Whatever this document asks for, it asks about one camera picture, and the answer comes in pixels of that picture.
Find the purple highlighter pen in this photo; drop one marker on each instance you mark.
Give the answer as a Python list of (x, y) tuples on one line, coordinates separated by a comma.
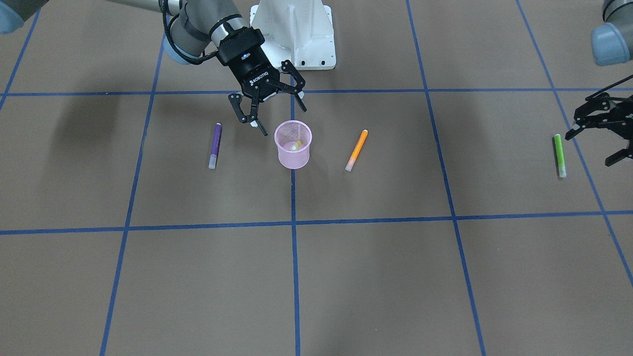
[(214, 156)]

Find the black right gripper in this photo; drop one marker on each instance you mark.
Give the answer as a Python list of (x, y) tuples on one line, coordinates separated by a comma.
[(250, 69)]

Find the green highlighter pen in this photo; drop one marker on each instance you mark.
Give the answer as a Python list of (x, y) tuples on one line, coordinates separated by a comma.
[(559, 155)]

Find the pink mesh pen holder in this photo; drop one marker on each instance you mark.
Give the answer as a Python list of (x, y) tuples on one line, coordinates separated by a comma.
[(293, 139)]

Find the yellow highlighter pen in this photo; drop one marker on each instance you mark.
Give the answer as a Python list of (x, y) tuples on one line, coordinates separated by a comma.
[(295, 145)]

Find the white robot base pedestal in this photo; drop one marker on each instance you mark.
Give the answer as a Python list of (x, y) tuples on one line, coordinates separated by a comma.
[(299, 30)]

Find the orange highlighter pen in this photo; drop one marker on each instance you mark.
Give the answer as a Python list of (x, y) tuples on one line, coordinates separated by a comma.
[(356, 151)]

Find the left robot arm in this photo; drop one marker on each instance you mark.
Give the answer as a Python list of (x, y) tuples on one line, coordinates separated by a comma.
[(611, 44)]

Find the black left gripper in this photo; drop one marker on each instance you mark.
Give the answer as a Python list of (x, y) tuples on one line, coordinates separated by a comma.
[(604, 115)]

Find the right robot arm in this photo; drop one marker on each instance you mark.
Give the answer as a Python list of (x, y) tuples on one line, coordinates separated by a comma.
[(199, 30)]

